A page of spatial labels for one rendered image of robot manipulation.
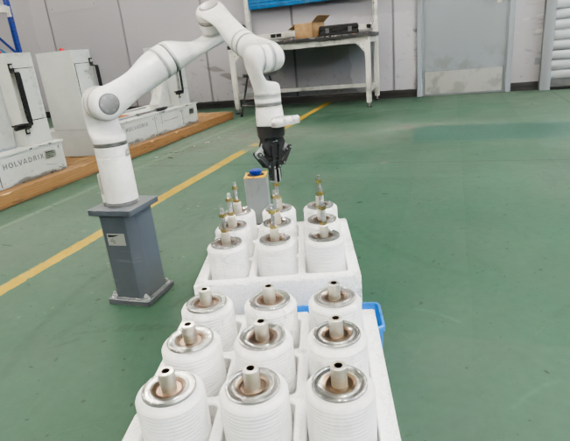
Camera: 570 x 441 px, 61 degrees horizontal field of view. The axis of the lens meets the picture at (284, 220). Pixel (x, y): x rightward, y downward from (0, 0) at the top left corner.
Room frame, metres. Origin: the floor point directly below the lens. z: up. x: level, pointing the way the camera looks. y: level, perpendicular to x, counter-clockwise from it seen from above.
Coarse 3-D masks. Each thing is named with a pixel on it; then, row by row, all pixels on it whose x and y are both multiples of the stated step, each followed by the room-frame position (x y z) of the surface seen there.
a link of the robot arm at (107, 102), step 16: (160, 48) 1.43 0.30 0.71; (144, 64) 1.39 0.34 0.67; (160, 64) 1.41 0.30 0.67; (128, 80) 1.35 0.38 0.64; (144, 80) 1.38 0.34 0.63; (160, 80) 1.42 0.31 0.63; (96, 96) 1.30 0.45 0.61; (112, 96) 1.32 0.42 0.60; (128, 96) 1.35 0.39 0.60; (96, 112) 1.29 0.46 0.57; (112, 112) 1.32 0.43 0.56
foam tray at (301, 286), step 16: (256, 240) 1.27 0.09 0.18; (304, 240) 1.23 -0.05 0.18; (256, 256) 1.15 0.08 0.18; (304, 256) 1.12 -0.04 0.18; (352, 256) 1.09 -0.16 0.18; (208, 272) 1.08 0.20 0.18; (256, 272) 1.06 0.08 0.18; (304, 272) 1.03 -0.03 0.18; (336, 272) 1.01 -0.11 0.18; (352, 272) 1.00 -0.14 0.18; (224, 288) 1.01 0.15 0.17; (240, 288) 1.01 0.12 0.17; (256, 288) 1.00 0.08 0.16; (288, 288) 1.00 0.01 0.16; (304, 288) 1.00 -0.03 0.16; (320, 288) 0.99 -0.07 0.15; (352, 288) 0.99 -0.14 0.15; (240, 304) 1.01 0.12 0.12; (304, 304) 1.00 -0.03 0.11
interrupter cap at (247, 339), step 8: (248, 328) 0.69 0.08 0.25; (272, 328) 0.68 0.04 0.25; (280, 328) 0.68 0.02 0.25; (240, 336) 0.67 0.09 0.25; (248, 336) 0.67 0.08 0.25; (272, 336) 0.66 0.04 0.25; (280, 336) 0.66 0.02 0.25; (240, 344) 0.65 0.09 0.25; (248, 344) 0.64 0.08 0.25; (256, 344) 0.64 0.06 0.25; (264, 344) 0.64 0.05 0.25; (272, 344) 0.64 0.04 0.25; (280, 344) 0.64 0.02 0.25
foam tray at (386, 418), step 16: (240, 320) 0.84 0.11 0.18; (304, 320) 0.82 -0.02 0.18; (368, 320) 0.80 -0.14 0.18; (304, 336) 0.76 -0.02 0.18; (368, 336) 0.74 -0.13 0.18; (224, 352) 0.74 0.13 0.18; (304, 352) 0.71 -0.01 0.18; (304, 368) 0.67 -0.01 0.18; (384, 368) 0.65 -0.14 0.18; (304, 384) 0.63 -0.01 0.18; (384, 384) 0.61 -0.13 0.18; (208, 400) 0.61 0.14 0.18; (304, 400) 0.59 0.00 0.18; (384, 400) 0.58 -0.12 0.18; (304, 416) 0.56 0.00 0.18; (384, 416) 0.54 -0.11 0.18; (128, 432) 0.56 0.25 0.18; (304, 432) 0.53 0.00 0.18; (384, 432) 0.51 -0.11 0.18
